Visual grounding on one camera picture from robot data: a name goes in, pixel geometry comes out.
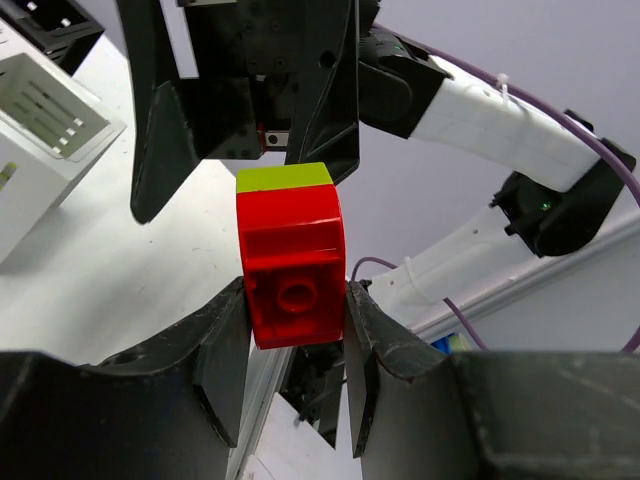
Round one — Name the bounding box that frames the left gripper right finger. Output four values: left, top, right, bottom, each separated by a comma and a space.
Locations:
343, 282, 639, 479

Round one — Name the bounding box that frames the black slotted container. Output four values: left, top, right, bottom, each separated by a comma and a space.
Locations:
1, 0, 105, 76

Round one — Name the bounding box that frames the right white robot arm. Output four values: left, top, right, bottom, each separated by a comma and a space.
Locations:
117, 1, 639, 323

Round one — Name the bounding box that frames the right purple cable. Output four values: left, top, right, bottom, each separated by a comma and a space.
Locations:
349, 22, 640, 354

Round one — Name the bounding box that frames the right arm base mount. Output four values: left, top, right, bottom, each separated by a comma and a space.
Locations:
279, 341, 346, 448

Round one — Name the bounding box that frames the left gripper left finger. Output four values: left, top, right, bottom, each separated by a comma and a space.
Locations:
1, 279, 250, 479

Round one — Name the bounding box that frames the white slotted container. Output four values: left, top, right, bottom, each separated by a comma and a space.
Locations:
1, 24, 125, 257

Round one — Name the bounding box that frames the blue tape roll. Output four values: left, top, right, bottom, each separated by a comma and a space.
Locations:
431, 333, 473, 355

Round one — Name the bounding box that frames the red lime rounded lego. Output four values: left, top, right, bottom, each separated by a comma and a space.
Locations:
236, 163, 346, 350

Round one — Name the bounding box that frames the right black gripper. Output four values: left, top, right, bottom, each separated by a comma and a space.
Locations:
117, 0, 360, 224

